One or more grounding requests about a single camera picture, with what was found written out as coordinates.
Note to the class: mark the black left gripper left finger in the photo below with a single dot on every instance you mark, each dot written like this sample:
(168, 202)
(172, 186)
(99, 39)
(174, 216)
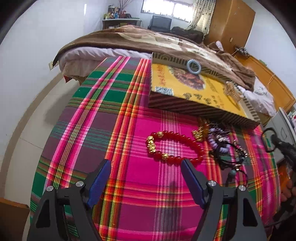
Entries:
(96, 182)

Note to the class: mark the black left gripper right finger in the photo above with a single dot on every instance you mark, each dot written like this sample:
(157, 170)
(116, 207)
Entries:
(196, 182)

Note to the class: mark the red bead bracelet gold charms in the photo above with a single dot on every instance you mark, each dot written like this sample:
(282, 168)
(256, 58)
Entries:
(172, 148)

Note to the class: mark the black cord teal bead tie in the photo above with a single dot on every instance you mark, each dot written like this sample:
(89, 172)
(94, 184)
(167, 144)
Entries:
(235, 167)

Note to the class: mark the person's right hand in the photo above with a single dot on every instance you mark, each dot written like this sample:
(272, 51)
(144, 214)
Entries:
(288, 191)

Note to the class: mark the grey bedside cabinet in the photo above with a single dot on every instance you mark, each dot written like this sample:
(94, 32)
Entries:
(285, 130)

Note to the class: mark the wooden bed headboard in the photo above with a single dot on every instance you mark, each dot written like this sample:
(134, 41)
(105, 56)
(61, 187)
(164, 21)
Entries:
(283, 97)

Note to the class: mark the colourful plaid tablecloth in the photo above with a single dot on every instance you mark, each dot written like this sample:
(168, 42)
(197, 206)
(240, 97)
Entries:
(109, 117)

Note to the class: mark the yellow striped cardboard box tray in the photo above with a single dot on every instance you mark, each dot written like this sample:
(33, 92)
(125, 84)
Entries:
(188, 88)

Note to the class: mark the pink floral bed sheet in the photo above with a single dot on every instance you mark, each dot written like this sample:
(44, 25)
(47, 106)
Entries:
(80, 62)

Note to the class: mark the brown fleece blanket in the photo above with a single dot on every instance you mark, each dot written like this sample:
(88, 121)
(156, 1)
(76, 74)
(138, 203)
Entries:
(135, 38)

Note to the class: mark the wooden wardrobe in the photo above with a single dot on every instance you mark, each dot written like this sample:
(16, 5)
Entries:
(231, 24)

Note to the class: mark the cluttered desk shelf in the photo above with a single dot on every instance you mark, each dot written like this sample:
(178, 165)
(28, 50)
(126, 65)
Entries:
(115, 23)

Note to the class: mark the spotted cream curtain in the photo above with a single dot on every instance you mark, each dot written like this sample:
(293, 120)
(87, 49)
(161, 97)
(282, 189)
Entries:
(202, 15)

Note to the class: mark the window with bright light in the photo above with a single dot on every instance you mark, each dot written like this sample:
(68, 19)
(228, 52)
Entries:
(175, 9)

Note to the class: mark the dried branch bouquet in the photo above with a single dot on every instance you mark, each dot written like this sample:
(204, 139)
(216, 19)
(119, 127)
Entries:
(123, 4)

